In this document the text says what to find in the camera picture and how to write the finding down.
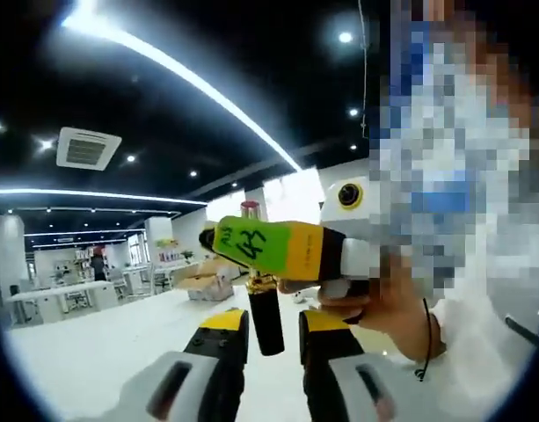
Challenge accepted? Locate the black gold lipstick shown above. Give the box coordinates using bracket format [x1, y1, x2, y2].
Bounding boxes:
[240, 200, 285, 356]

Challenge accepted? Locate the person's right hand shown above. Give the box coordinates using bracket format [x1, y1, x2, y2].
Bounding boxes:
[280, 276, 433, 364]

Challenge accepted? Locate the open cardboard box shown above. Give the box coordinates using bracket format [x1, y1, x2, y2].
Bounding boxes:
[174, 258, 242, 302]

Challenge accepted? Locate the long ceiling light strip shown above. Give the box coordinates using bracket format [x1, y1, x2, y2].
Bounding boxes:
[60, 6, 304, 172]
[0, 187, 208, 207]

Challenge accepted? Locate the person's white shirt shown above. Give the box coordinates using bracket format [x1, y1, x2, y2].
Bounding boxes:
[426, 245, 539, 422]

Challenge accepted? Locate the white office desk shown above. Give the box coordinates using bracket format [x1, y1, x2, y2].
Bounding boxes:
[4, 280, 120, 324]

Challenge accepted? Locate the white ceiling air vent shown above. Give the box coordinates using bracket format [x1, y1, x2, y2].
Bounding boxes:
[55, 126, 123, 171]

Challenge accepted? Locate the black wrist cord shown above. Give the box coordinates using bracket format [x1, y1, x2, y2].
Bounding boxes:
[413, 297, 433, 382]

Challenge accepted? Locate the dark device cable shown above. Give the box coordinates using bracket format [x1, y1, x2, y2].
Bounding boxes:
[505, 315, 539, 346]

